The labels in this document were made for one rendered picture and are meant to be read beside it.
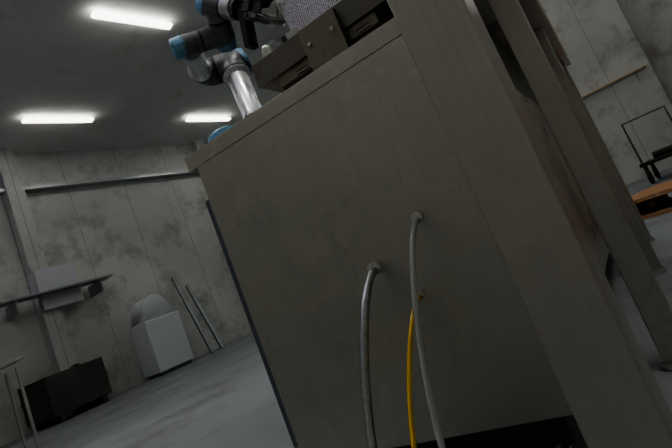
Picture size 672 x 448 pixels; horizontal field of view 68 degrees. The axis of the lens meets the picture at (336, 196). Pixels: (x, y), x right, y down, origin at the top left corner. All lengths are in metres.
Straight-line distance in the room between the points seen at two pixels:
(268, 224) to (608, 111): 11.25
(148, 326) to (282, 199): 9.28
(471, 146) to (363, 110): 0.63
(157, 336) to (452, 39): 10.09
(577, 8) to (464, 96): 12.09
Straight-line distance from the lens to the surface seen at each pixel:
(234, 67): 2.12
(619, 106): 12.13
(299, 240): 1.14
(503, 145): 0.43
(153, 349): 10.34
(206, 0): 1.78
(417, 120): 1.00
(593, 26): 12.38
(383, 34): 1.06
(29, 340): 10.62
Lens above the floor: 0.47
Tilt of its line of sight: 9 degrees up
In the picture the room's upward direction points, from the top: 22 degrees counter-clockwise
